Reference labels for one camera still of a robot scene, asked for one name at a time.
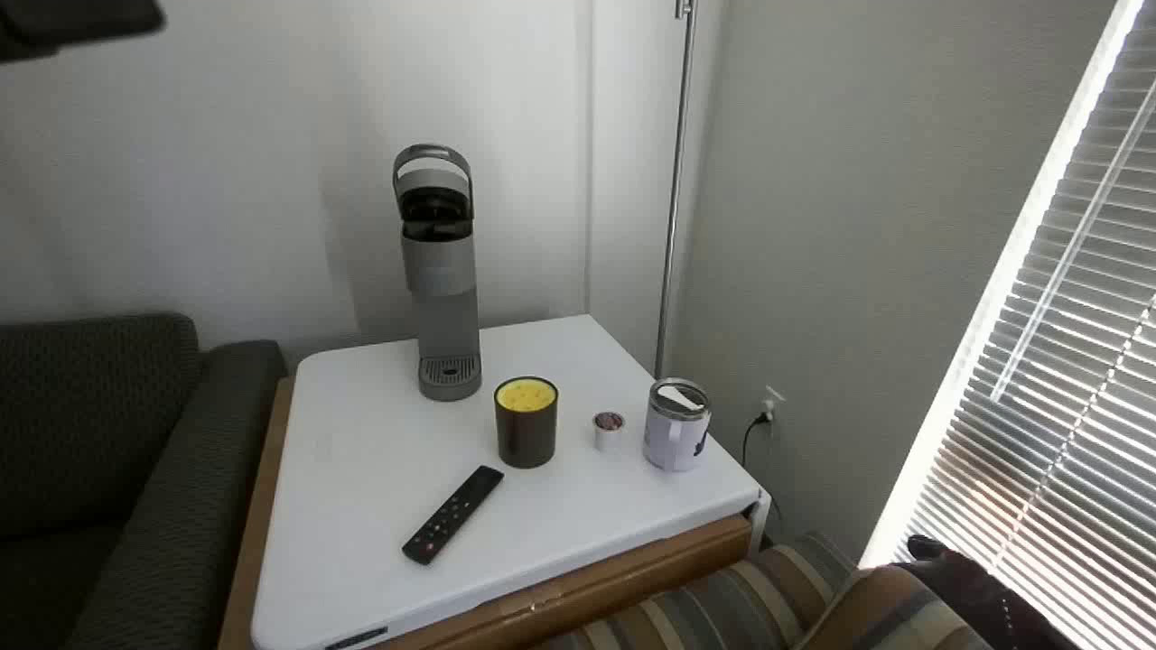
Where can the grey tall pitcher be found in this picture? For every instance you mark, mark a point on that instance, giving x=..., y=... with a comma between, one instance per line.
x=441, y=312

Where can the thin metal pole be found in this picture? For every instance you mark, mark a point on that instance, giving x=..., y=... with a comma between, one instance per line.
x=672, y=193

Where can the small coffee pod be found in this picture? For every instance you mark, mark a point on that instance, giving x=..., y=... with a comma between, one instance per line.
x=608, y=431

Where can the white plastic board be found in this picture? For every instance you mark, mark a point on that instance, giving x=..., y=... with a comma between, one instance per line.
x=364, y=482

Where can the dark grey sofa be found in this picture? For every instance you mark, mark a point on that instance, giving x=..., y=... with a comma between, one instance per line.
x=111, y=482

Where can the white wall power outlet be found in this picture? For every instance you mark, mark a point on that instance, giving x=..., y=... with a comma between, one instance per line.
x=776, y=402

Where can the white window blinds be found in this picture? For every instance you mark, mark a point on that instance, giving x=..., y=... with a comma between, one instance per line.
x=1071, y=364

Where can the white insulated mug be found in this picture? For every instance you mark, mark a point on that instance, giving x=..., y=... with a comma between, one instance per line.
x=672, y=435

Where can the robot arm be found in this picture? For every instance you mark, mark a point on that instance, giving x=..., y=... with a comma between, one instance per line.
x=59, y=22

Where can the striped fabric sofa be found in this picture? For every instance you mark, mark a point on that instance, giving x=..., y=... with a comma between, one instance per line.
x=747, y=600

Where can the dark brown cloth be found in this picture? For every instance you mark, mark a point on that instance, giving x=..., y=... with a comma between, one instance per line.
x=980, y=600

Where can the black remote control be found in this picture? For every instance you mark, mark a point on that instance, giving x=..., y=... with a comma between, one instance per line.
x=454, y=514

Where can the dark glass yellow candle jar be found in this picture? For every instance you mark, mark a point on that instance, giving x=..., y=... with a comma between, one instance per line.
x=526, y=427

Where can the wooden side table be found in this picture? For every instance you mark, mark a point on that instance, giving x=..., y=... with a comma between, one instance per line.
x=247, y=543

